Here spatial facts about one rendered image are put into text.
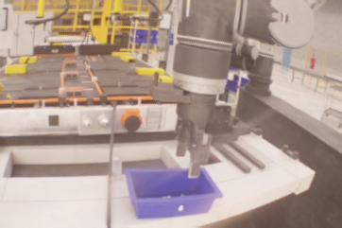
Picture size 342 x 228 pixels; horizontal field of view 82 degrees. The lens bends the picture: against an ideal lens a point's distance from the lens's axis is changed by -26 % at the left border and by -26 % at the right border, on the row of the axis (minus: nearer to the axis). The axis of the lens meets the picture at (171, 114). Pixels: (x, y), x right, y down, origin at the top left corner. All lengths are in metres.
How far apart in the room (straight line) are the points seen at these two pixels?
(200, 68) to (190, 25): 0.08
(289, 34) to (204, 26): 0.16
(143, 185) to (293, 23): 0.57
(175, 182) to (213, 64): 0.40
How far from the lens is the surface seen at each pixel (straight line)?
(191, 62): 0.45
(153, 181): 0.73
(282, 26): 0.46
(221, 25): 0.45
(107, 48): 2.54
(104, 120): 0.91
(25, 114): 0.95
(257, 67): 2.04
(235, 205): 0.79
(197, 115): 0.48
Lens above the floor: 1.29
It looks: 19 degrees down
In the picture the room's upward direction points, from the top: 7 degrees clockwise
